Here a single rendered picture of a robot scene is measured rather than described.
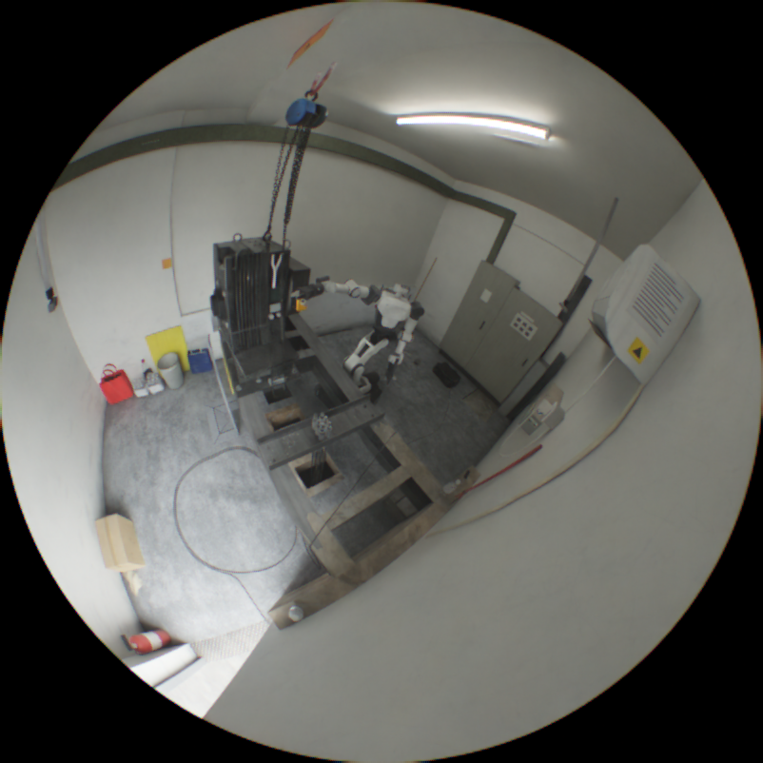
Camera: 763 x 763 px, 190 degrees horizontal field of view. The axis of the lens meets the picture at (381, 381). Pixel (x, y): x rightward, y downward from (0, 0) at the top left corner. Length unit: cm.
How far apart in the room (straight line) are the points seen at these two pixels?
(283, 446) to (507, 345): 297
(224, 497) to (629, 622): 223
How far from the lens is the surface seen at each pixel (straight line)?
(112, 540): 243
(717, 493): 34
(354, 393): 184
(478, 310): 351
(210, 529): 218
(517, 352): 336
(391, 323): 197
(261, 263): 153
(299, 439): 154
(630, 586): 32
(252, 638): 219
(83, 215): 288
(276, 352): 175
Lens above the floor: 200
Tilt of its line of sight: 42 degrees down
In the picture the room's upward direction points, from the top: 22 degrees clockwise
